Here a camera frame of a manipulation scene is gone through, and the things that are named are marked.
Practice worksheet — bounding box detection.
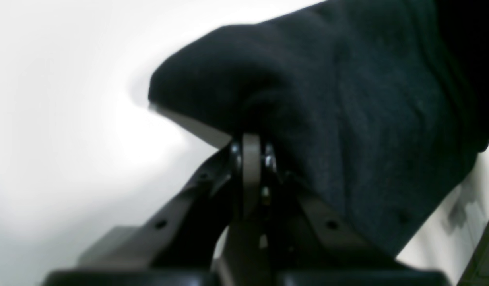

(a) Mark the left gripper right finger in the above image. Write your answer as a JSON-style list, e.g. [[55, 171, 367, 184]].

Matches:
[[252, 134, 396, 271]]

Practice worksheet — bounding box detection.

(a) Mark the black T-shirt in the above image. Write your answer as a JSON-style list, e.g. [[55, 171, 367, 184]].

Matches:
[[148, 0, 489, 256]]

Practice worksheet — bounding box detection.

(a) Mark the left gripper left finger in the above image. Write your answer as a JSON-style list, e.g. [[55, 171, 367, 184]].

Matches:
[[81, 133, 252, 270]]

